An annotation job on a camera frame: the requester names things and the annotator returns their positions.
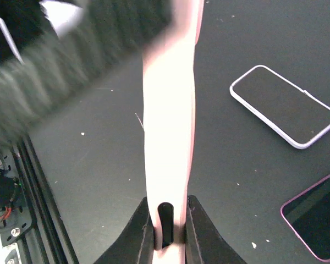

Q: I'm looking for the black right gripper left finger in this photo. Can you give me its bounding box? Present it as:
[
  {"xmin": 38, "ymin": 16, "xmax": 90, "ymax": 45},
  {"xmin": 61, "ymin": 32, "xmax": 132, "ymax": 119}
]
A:
[{"xmin": 95, "ymin": 197, "xmax": 154, "ymax": 264}]

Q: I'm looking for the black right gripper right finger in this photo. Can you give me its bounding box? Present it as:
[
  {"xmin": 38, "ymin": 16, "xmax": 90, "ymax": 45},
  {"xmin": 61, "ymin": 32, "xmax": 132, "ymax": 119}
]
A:
[{"xmin": 185, "ymin": 195, "xmax": 246, "ymax": 264}]

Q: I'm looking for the magenta phone case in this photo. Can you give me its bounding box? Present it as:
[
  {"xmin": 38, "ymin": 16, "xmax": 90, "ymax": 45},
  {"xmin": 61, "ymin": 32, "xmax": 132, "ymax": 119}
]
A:
[{"xmin": 280, "ymin": 174, "xmax": 330, "ymax": 262}]

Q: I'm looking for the phone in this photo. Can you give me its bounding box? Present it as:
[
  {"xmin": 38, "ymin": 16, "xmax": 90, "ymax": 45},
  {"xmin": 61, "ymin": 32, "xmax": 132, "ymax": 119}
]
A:
[
  {"xmin": 142, "ymin": 1, "xmax": 204, "ymax": 263},
  {"xmin": 229, "ymin": 65, "xmax": 330, "ymax": 150}
]

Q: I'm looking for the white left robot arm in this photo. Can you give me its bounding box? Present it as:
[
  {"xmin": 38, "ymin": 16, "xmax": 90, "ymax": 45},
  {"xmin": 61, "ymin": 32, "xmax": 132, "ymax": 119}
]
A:
[{"xmin": 0, "ymin": 1, "xmax": 172, "ymax": 152}]

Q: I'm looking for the phone in lavender case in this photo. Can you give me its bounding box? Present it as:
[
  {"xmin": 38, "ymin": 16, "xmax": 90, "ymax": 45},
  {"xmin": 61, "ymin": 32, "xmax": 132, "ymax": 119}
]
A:
[{"xmin": 229, "ymin": 65, "xmax": 330, "ymax": 150}]

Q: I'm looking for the right base circuit board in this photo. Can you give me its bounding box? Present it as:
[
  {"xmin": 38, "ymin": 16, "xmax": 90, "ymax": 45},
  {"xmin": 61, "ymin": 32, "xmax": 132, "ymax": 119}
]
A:
[{"xmin": 0, "ymin": 153, "xmax": 32, "ymax": 263}]

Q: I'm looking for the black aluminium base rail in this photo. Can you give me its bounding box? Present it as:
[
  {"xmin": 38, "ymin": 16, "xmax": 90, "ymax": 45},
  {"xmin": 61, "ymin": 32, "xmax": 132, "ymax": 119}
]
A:
[{"xmin": 11, "ymin": 135, "xmax": 79, "ymax": 263}]

